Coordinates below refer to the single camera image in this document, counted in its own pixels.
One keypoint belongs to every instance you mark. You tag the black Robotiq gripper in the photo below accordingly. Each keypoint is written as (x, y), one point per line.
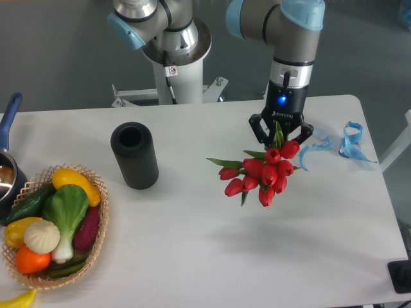
(286, 107)

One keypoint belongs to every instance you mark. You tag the red tulip bouquet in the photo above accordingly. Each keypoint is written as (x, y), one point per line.
(267, 171)

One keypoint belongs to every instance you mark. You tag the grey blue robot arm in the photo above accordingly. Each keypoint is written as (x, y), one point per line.
(292, 28)

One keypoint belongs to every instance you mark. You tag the black ribbed vase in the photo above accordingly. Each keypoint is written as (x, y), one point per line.
(132, 145)

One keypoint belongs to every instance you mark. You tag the light blue ribbon strip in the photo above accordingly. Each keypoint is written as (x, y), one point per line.
(325, 143)

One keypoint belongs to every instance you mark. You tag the blue ribbon knot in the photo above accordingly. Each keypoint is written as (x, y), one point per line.
(350, 143)

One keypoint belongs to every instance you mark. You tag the black device at edge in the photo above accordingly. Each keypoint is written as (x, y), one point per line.
(399, 272)

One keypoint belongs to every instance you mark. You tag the purple sweet potato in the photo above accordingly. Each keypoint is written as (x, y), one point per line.
(87, 232)

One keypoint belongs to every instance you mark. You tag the green bok choy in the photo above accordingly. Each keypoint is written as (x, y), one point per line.
(66, 209)

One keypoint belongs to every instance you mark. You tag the dark green cucumber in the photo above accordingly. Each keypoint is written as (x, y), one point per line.
(30, 206)

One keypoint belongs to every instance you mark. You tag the white steamed bun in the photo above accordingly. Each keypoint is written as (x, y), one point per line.
(42, 237)

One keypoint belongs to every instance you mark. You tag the green cucumber under vegetables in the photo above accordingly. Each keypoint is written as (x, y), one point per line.
(68, 268)

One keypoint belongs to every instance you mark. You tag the woven bamboo basket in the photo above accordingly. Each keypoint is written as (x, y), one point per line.
(95, 188)

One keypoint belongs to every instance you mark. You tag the yellow bell pepper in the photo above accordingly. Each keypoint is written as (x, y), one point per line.
(14, 232)

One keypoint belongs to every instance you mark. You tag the orange tangerine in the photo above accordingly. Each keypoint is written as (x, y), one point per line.
(28, 262)

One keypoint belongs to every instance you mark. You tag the yellow banana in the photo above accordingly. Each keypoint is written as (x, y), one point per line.
(24, 300)

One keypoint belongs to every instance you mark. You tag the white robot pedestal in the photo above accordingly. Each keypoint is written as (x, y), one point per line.
(177, 60)

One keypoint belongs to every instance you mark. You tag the white frame at right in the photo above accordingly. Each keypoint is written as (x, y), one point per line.
(401, 143)

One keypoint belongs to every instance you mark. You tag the blue handled saucepan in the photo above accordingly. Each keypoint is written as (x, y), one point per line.
(12, 177)

